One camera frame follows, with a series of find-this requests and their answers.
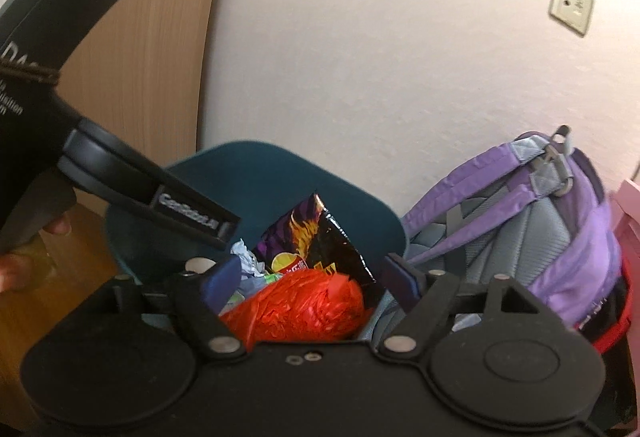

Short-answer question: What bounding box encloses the orange foam fruit net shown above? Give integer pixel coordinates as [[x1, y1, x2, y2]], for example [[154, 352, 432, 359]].
[[221, 269, 370, 349]]

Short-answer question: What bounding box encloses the white grey wrapper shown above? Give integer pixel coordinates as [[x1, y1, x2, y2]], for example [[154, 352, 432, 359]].
[[230, 240, 271, 299]]

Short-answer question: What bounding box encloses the teal trash bin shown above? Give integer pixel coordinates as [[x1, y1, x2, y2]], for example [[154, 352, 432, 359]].
[[105, 140, 408, 283]]

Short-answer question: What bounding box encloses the person left hand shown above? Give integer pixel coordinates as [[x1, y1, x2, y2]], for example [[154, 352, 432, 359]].
[[1, 213, 72, 293]]

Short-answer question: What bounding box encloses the purple chip bag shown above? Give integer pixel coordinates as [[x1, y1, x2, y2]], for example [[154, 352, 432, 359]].
[[252, 194, 383, 309]]

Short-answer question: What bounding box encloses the beige wooden door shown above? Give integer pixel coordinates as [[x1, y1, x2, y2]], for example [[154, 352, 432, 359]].
[[46, 0, 234, 218]]

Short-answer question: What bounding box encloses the purple backpack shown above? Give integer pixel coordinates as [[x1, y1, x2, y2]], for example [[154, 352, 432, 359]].
[[401, 125, 623, 330]]

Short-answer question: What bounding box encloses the red bag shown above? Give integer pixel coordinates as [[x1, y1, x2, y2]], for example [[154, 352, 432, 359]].
[[575, 257, 634, 355]]

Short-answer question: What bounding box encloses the pink plastic chair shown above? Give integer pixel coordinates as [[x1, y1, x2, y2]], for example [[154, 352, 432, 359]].
[[612, 178, 640, 333]]

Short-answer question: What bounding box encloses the wall socket plate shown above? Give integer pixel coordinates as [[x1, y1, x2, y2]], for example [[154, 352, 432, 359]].
[[548, 0, 594, 38]]

